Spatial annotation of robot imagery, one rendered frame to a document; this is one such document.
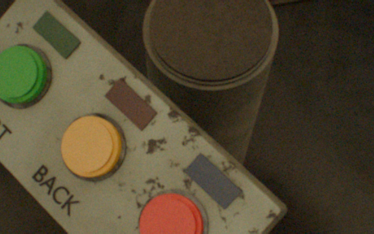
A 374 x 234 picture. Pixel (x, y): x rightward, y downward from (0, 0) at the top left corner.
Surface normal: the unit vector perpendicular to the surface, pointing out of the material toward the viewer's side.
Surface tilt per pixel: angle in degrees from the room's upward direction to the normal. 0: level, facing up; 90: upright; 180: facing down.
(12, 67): 20
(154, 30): 0
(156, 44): 0
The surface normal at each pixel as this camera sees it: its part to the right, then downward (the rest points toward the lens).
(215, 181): -0.24, -0.12
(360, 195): 0.00, -0.37
